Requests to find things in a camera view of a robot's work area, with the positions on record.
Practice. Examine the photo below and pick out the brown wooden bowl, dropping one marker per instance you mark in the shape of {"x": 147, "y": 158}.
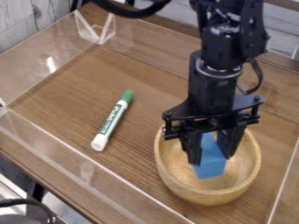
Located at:
{"x": 214, "y": 190}

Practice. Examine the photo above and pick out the green and white marker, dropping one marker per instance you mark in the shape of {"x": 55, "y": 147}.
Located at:
{"x": 104, "y": 133}

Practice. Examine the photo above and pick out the blue rectangular block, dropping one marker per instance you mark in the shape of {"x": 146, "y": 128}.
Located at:
{"x": 213, "y": 160}

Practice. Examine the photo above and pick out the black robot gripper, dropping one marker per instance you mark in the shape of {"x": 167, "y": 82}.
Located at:
{"x": 218, "y": 106}

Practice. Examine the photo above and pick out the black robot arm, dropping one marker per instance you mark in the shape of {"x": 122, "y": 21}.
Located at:
{"x": 233, "y": 33}

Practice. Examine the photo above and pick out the black metal table frame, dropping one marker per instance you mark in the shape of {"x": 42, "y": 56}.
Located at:
{"x": 27, "y": 203}

